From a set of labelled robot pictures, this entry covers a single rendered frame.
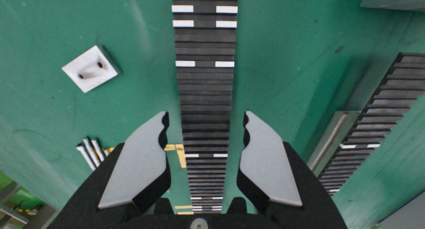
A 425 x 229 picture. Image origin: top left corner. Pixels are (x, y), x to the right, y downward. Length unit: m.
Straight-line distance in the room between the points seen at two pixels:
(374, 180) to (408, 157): 0.07
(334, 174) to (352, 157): 0.04
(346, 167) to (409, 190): 0.34
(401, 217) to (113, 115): 0.75
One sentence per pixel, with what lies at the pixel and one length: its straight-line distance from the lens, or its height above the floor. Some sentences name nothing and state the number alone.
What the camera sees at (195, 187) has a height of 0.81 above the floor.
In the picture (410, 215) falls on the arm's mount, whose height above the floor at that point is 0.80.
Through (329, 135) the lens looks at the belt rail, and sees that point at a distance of 0.24.
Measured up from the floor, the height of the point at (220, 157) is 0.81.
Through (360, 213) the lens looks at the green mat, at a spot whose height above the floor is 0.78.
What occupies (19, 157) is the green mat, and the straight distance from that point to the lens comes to 0.39.
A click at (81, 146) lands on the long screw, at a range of 0.26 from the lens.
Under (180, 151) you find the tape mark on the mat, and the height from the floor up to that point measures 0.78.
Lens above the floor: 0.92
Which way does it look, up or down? 61 degrees down
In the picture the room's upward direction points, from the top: 178 degrees clockwise
